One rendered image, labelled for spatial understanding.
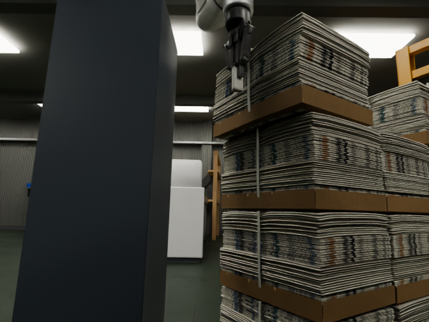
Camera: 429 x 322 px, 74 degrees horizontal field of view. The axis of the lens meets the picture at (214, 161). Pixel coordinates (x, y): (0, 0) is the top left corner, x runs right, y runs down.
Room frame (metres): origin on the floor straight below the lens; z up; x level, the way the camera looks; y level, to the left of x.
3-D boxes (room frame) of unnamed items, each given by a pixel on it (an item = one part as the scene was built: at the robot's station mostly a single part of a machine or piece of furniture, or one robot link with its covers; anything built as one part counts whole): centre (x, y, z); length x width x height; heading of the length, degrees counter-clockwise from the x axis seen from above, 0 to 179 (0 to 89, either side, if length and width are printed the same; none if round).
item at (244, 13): (0.73, -0.06, 1.12); 0.08 x 0.07 x 0.09; 31
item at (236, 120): (0.91, -0.16, 0.86); 0.29 x 0.16 x 0.04; 122
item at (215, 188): (7.32, 0.51, 1.03); 1.58 x 1.41 x 2.05; 179
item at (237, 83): (0.73, -0.06, 0.96); 0.03 x 0.01 x 0.07; 121
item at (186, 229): (3.87, 0.42, 0.66); 0.67 x 0.61 x 1.31; 1
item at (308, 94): (0.73, -0.27, 0.86); 0.29 x 0.16 x 0.04; 122
